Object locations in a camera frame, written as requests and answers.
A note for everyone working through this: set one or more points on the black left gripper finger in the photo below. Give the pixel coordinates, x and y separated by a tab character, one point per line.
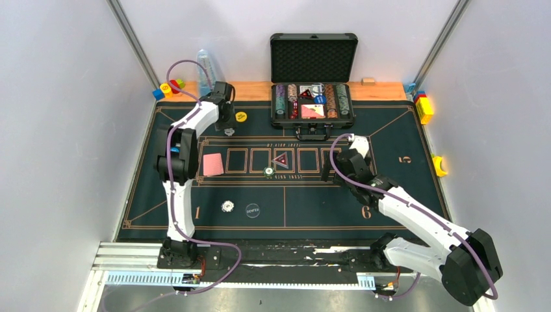
232	122
219	126

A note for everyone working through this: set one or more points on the yellow curved toy piece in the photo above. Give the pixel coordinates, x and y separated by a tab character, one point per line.
438	162

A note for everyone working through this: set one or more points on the green poker table mat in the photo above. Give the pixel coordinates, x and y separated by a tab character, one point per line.
296	203

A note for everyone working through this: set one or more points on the red triangular all-in marker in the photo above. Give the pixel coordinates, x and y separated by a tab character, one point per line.
281	160

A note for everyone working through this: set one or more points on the orange chip row in case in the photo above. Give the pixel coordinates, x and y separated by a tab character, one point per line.
330	101

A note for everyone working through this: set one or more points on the clear dealer button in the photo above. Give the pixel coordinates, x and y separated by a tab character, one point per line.
252	210

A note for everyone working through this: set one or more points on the small wooden block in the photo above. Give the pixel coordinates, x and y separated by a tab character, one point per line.
367	81

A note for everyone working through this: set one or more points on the purple-green chip row in case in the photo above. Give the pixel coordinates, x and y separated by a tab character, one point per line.
280	101

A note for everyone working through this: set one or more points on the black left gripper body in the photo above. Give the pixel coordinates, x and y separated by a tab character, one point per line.
228	117

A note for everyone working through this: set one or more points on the yellow big blind button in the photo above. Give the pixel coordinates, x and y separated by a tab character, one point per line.
241	117

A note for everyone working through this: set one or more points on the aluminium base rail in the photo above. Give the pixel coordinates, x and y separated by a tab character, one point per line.
260	264

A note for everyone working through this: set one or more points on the blue toy cube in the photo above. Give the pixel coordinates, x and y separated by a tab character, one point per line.
158	94

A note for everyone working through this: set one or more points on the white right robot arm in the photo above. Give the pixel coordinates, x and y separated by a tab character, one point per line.
465	262

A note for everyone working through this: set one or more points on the white-blue poker chip stack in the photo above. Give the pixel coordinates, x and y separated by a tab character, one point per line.
227	206

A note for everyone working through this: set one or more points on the red toy cylinder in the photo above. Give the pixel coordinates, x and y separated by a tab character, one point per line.
175	87

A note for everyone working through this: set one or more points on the playing card deck in case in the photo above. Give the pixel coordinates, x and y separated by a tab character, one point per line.
312	111

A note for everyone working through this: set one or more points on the pink-white chip row in case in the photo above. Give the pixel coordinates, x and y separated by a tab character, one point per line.
292	92

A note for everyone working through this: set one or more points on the black poker chip case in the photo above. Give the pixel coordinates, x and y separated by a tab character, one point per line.
311	61

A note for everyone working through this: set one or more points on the blue button in case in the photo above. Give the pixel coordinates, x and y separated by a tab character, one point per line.
320	99

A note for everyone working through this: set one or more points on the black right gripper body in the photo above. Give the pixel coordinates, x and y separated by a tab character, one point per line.
366	161

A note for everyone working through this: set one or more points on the yellow toy block right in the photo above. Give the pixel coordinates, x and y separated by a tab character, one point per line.
423	107

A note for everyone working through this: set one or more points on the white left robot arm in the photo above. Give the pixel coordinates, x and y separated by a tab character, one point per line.
177	161

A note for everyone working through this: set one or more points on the yellow toy cylinder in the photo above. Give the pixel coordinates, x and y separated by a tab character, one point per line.
166	90

